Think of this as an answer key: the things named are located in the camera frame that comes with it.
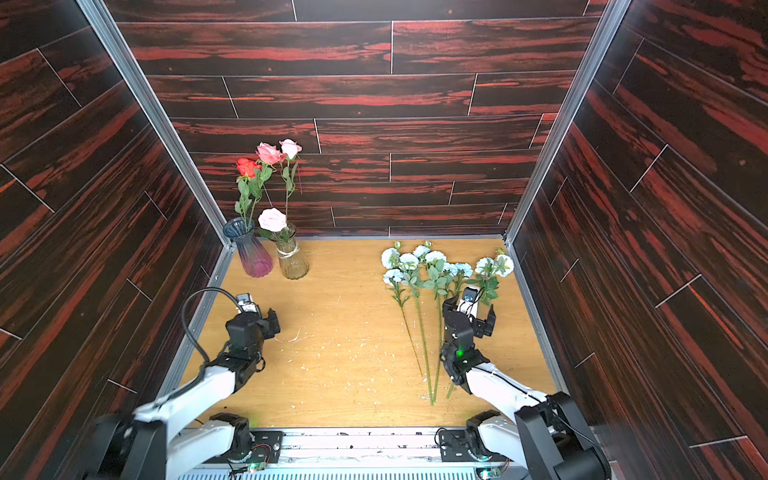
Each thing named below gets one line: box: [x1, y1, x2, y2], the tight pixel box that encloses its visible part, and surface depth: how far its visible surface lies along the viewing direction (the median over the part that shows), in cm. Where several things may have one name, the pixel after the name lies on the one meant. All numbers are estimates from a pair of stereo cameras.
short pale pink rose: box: [258, 208, 289, 242], surface depth 70 cm
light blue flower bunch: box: [446, 250, 515, 307], surface depth 107 cm
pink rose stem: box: [252, 142, 286, 208], surface depth 89 cm
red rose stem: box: [235, 175, 263, 232], surface depth 97 cm
